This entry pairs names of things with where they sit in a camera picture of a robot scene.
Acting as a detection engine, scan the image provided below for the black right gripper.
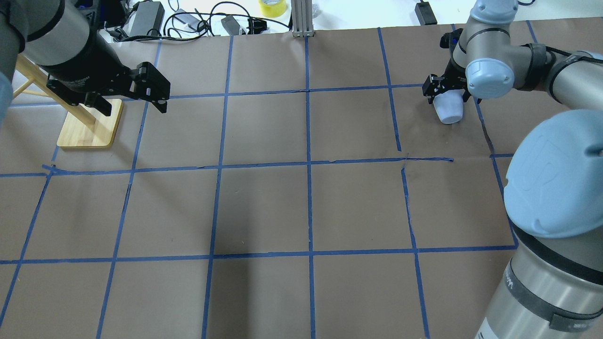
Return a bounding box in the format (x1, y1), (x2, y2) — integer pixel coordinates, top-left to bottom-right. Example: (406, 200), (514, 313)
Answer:
(422, 29), (472, 105)

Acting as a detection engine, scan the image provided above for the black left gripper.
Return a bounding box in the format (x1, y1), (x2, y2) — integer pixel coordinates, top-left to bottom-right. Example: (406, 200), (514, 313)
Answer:
(47, 62), (171, 117)

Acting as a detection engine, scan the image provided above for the light blue paper cup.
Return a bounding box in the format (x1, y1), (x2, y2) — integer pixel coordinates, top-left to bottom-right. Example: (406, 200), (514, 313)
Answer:
(432, 89), (464, 125)

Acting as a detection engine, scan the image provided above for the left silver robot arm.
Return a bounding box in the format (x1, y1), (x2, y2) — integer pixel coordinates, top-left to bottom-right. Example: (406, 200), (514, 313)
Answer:
(0, 0), (171, 118)

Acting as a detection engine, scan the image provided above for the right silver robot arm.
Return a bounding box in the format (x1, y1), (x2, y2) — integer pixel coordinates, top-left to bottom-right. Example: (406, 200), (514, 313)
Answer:
(422, 0), (603, 339)

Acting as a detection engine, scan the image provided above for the wooden cup rack stand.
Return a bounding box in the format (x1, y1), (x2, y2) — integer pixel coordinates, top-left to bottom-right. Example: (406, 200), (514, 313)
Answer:
(13, 54), (123, 149)

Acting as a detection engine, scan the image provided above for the small black power adapter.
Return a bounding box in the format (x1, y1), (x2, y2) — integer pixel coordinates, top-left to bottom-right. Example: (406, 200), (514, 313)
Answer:
(414, 0), (439, 26)

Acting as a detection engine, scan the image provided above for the black power adapter brick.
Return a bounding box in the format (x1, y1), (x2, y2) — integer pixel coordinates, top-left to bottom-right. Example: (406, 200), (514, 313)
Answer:
(128, 1), (164, 37)

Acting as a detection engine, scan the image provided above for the yellow tape roll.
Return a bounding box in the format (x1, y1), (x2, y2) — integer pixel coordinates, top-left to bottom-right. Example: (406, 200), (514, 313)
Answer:
(258, 0), (288, 18)

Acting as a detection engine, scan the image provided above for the aluminium frame post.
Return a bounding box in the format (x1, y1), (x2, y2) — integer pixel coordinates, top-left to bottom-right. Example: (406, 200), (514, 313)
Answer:
(291, 0), (315, 37)

